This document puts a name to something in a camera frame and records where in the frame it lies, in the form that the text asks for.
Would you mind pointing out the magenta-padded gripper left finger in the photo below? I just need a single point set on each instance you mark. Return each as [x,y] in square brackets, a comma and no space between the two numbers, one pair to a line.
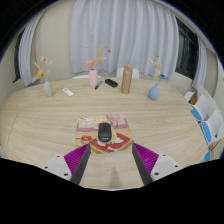
[76,160]

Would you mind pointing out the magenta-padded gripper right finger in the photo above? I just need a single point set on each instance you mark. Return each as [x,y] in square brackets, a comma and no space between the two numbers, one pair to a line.
[146,160]

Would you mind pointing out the black computer mouse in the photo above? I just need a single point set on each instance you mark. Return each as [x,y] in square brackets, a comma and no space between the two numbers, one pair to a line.
[104,132]

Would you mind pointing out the cartoon printed mouse pad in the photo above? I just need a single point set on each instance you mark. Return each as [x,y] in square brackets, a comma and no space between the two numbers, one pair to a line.
[88,133]

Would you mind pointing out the blue vase with dried flowers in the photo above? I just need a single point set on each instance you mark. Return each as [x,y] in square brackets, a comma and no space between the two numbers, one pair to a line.
[153,93]

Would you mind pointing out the small white remote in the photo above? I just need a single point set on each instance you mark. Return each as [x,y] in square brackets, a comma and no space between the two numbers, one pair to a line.
[68,92]

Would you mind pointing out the white and blue chairs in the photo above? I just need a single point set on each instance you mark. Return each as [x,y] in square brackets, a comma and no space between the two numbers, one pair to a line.
[208,120]

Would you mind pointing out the green vase with dried flowers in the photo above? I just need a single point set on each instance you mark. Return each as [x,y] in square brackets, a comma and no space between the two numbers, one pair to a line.
[48,89]

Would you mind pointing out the dark marker pen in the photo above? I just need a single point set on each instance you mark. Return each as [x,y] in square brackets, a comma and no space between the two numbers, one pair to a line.
[98,85]

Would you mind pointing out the pink vase with dried flowers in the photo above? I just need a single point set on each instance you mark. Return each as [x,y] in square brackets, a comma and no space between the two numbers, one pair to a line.
[93,79]

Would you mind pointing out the bronze metal drink bottle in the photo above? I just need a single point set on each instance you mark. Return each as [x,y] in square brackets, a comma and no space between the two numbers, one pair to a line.
[127,80]

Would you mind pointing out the black rectangular case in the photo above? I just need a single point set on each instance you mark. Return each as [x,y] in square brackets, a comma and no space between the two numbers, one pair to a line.
[111,83]

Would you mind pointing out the narrow white curtain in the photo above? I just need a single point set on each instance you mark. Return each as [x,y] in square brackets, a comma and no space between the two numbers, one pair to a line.
[200,63]
[28,50]

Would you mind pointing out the dark window strip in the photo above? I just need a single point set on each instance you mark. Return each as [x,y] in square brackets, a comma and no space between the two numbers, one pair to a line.
[17,63]

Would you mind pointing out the dark framed window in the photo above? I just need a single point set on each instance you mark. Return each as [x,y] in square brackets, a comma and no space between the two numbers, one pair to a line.
[187,50]

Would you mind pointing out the wide white sheer curtain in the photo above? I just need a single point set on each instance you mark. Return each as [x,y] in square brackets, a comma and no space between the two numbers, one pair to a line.
[133,33]

